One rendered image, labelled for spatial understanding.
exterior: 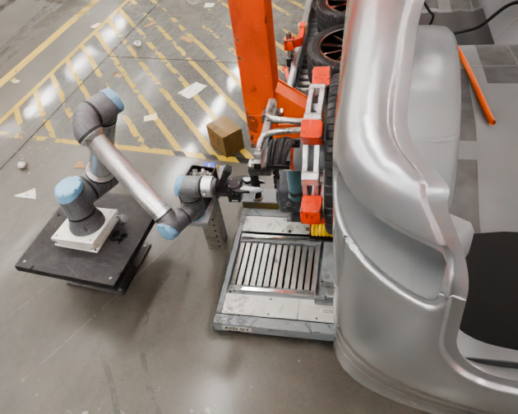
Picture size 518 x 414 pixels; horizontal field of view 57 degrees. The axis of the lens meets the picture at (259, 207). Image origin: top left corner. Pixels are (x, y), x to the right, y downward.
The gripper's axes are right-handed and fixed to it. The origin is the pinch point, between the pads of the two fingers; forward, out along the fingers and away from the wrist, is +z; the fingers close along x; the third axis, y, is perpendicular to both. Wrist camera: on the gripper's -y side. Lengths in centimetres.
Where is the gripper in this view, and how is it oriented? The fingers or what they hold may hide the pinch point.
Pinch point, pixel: (261, 185)
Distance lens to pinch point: 195.9
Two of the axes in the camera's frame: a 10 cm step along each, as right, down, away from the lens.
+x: -1.6, 7.2, -6.7
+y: 1.1, 6.9, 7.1
